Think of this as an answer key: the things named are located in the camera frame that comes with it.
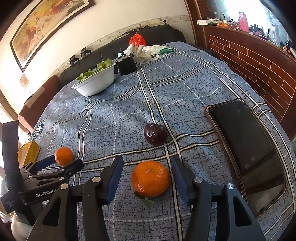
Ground orange with green leaf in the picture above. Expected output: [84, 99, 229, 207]
[131, 161, 171, 208]

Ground white gloved left hand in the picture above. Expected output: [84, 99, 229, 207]
[11, 213, 33, 241]

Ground yellow cardboard tray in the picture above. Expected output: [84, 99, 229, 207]
[18, 141, 41, 168]

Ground large orange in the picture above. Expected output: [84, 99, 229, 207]
[54, 147, 74, 166]

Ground maroon armchair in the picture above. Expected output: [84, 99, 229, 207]
[18, 75, 60, 133]

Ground dark purple plum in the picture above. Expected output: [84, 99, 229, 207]
[144, 123, 167, 146]

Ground blue plaid tablecloth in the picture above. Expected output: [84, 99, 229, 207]
[32, 42, 295, 240]

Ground white bowl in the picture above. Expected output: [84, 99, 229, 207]
[71, 63, 115, 97]

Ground green lettuce leaves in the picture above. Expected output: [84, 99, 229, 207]
[76, 58, 113, 82]

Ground black mug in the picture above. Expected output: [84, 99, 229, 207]
[115, 56, 137, 75]

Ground white gloves pile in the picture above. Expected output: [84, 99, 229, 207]
[117, 43, 174, 63]

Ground red plastic bag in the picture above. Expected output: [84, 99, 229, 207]
[128, 33, 146, 47]

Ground brick pattern counter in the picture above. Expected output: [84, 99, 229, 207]
[194, 25, 295, 140]

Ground black sofa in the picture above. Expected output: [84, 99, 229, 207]
[59, 24, 187, 88]

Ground pink bottle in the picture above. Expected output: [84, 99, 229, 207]
[238, 11, 249, 33]

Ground framed wall painting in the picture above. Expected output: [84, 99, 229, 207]
[10, 0, 95, 72]

